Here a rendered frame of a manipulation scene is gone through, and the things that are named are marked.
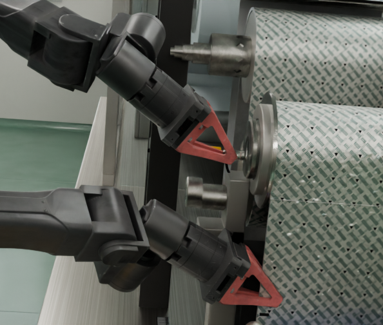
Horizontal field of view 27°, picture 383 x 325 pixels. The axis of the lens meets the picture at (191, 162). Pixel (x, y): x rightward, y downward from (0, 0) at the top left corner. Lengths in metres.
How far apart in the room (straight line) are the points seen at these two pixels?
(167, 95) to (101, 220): 0.18
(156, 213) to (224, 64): 0.35
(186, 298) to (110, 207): 0.54
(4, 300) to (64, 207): 2.66
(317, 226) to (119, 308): 0.49
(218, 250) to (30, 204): 0.24
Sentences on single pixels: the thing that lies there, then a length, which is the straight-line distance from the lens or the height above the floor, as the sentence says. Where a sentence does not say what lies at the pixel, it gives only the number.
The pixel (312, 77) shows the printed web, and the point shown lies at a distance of 1.20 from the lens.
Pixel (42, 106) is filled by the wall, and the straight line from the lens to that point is 6.65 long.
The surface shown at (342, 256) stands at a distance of 1.02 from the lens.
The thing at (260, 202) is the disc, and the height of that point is 1.19.
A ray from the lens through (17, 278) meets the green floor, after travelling 3.76.
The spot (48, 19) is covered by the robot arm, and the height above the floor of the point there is 1.39.
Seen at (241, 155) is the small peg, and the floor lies 1.24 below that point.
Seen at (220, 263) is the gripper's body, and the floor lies 1.13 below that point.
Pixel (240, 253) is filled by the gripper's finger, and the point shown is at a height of 1.14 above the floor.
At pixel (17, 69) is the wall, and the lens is 6.63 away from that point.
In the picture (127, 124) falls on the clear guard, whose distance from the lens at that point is 2.00.
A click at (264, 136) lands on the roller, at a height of 1.28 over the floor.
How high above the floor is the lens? 1.48
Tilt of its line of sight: 15 degrees down
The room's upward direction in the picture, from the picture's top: 5 degrees clockwise
